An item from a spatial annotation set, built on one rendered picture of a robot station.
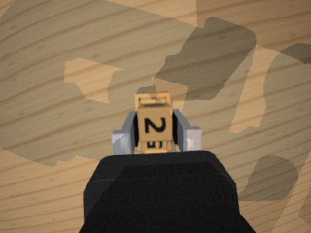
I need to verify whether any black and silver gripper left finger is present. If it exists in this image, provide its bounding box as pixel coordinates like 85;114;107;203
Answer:
111;111;139;155

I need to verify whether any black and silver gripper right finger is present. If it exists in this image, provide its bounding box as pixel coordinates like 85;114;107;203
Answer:
172;109;202;152

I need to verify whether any tan wooden tray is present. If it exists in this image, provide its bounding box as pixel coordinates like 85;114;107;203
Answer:
135;91;171;151

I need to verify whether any beige cube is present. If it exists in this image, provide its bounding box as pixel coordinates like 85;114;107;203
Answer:
137;102;173;142
142;141;168;154

